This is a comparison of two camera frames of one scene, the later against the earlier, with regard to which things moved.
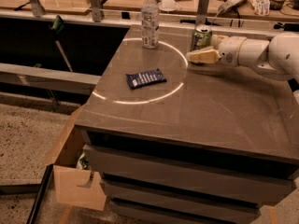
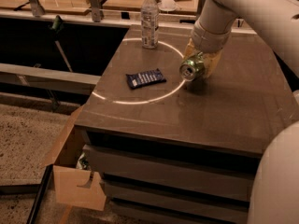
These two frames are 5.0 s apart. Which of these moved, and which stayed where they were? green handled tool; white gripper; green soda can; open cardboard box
Moved: white gripper; green soda can
Stayed: open cardboard box; green handled tool
